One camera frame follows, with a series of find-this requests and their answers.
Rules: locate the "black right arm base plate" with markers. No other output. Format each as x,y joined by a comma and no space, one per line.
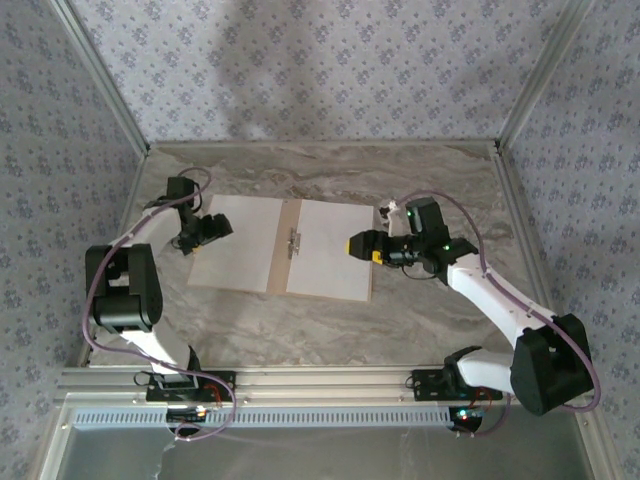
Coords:
422,395

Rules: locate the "grey sheet metal panel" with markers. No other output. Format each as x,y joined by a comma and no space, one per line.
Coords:
325,455

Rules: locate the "thin aluminium table edge rail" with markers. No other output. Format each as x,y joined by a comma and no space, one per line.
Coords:
425,144

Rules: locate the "small circuit board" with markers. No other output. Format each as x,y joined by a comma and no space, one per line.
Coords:
470,415
187,414

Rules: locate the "brown cardboard folder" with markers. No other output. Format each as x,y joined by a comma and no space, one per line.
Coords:
280,270

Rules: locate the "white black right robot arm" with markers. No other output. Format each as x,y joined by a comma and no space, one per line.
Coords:
550,370

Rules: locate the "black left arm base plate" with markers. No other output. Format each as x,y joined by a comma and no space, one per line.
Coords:
228,396

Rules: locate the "aluminium frame post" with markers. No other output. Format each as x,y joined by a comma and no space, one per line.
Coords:
102,75
542,75

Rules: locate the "aluminium side rail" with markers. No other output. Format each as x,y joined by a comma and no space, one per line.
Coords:
520,210
129,195

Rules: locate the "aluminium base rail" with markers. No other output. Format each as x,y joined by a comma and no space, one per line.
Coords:
325,385

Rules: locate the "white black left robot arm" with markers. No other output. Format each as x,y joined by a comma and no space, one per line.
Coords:
125,290

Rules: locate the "white paper sheet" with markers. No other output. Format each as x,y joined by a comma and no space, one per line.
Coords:
330,260
235,245

